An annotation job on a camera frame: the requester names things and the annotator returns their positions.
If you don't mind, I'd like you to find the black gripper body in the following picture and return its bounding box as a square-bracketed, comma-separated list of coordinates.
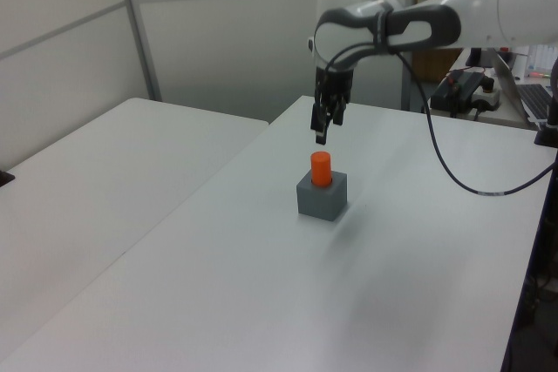
[314, 65, 356, 105]

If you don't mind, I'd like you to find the orange cylinder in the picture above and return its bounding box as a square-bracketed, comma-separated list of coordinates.
[310, 151, 334, 186]

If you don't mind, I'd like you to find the grey block with round hole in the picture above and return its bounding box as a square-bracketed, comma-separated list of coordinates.
[296, 170, 350, 221]

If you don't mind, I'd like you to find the grey emergency stop button box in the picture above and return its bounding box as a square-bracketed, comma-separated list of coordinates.
[473, 78, 501, 112]

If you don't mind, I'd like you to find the silver laptop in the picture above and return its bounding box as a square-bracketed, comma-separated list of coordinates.
[487, 45, 555, 125]

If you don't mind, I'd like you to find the white box with coloured print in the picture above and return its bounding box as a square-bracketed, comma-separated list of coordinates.
[525, 44, 558, 82]

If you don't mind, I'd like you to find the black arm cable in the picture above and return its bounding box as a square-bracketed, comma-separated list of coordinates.
[324, 8, 558, 197]

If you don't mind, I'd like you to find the black control box with wires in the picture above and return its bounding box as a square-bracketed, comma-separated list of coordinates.
[430, 68, 486, 112]

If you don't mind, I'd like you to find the black camera mount with clamp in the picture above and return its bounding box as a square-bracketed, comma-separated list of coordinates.
[534, 56, 558, 147]

